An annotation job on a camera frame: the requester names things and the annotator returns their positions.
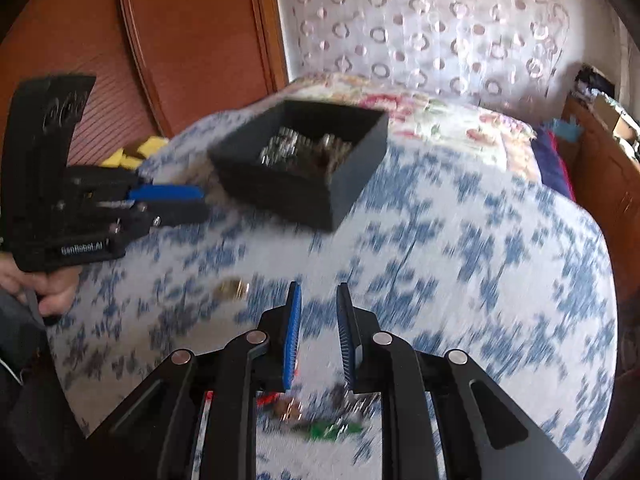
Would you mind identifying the small gold ornament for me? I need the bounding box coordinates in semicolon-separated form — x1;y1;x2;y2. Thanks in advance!
212;280;251;301

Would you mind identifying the cardboard box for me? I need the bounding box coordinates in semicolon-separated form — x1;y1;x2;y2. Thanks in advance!
592;95;640;142

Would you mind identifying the pink floral quilt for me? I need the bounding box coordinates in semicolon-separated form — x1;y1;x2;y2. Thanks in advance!
285;72;547;186

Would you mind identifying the large brown bead bracelet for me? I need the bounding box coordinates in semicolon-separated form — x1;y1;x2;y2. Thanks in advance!
272;397;304;422

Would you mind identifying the pearl bracelet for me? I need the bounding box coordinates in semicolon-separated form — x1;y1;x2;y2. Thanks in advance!
259;130;307;168

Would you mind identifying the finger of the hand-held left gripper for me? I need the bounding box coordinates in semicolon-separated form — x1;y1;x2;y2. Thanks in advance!
125;175;206;204
112;201;211;235

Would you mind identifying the silver bangle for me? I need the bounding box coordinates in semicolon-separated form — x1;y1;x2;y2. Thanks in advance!
330;384;382;418

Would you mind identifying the light blue cloth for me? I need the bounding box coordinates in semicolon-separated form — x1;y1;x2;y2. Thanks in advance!
552;115;584;142

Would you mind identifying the red blanket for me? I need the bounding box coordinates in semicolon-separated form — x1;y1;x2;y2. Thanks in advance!
547;130;577;203

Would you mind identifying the wooden wardrobe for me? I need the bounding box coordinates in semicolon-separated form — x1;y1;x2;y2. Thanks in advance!
0;0;291;201

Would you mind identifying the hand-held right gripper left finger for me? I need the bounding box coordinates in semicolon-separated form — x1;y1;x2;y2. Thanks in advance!
80;281;303;480

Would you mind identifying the black jewelry box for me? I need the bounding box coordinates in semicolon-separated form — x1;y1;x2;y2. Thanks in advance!
207;99;390;233

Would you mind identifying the dark clothes pile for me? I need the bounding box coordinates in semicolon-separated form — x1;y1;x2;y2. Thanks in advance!
572;62;617;106

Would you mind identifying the red string bracelet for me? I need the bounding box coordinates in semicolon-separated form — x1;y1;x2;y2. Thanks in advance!
204;391;282;409

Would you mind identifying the dark wooden bead bracelet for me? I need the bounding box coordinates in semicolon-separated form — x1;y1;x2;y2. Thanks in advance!
305;132;354;186

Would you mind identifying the yellow cloth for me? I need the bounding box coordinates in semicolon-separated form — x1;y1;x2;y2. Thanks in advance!
100;136;169;171

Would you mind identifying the person's left hand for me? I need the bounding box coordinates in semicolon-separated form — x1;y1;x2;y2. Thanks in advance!
0;254;82;317

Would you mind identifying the dark blue blanket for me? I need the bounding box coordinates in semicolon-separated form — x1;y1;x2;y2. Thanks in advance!
530;127;566;196

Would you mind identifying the circle patterned curtain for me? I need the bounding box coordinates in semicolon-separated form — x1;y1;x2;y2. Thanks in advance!
272;0;622;111

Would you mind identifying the green bead string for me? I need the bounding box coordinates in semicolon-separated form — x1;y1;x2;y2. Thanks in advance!
299;422;364;442

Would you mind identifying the wooden cabinet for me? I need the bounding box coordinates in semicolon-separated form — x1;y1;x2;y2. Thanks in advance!
560;95;640;261

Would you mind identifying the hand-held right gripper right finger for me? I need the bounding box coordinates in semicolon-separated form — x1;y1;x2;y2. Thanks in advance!
336;281;582;480

